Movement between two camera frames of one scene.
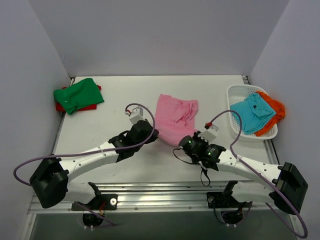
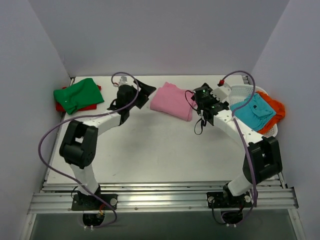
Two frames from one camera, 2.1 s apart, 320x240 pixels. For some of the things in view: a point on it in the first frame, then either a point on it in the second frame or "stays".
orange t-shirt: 278,107 stays
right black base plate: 218,200 stays
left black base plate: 103,202 stays
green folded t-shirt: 84,93 stays
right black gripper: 183,143 -> 203,86
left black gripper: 152,133 -> 141,92
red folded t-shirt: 60,108 stays
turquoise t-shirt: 254,112 stays
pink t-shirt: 174,118 -> 171,99
